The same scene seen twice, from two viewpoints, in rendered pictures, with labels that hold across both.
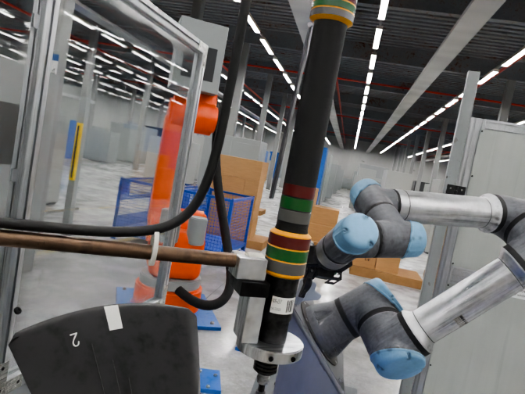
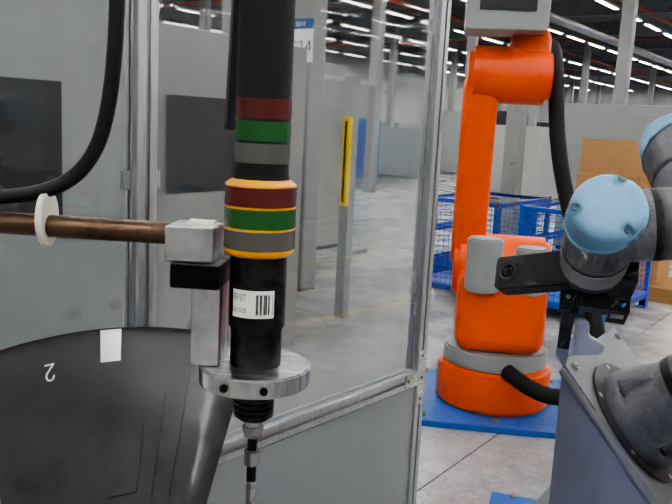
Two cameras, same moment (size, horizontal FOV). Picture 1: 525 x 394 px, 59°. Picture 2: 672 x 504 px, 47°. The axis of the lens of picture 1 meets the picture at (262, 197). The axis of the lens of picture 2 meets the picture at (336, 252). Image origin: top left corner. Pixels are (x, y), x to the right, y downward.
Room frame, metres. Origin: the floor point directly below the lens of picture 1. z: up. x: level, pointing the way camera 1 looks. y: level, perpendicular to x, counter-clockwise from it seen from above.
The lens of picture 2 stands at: (0.07, -0.28, 1.61)
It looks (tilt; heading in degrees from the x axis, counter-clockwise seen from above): 9 degrees down; 26
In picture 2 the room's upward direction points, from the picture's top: 3 degrees clockwise
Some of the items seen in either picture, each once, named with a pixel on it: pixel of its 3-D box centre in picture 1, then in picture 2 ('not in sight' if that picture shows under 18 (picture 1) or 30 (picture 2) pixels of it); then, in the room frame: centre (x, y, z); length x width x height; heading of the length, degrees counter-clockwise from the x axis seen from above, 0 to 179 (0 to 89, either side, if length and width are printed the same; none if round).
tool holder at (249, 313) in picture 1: (268, 303); (241, 304); (0.47, -0.03, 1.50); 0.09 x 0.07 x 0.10; 111
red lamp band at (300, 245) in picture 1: (289, 239); (260, 195); (0.47, -0.04, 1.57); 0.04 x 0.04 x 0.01
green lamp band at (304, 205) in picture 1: (296, 202); (262, 131); (0.47, -0.04, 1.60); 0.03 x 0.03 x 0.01
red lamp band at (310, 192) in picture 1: (298, 190); (263, 108); (0.47, -0.04, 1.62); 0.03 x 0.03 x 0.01
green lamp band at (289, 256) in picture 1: (287, 252); (260, 216); (0.47, -0.04, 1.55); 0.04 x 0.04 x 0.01
